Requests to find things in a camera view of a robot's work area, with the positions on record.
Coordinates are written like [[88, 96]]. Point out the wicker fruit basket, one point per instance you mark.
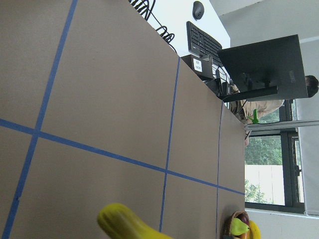
[[226, 234]]

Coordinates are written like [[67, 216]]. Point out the yellow banana basket right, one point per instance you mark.
[[254, 232]]

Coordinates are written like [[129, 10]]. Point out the black desktop box white label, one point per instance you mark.
[[202, 68]]

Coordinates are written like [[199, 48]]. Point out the seated person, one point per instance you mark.
[[244, 110]]

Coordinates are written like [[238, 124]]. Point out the black keyboard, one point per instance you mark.
[[202, 44]]

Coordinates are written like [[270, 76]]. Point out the green clamp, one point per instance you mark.
[[254, 117]]

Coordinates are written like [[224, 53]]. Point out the black computer mouse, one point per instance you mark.
[[197, 10]]

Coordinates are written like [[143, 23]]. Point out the black computer monitor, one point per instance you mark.
[[266, 70]]

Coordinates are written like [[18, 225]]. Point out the green pear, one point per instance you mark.
[[238, 228]]

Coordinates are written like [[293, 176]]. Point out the aluminium frame post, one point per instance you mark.
[[280, 125]]

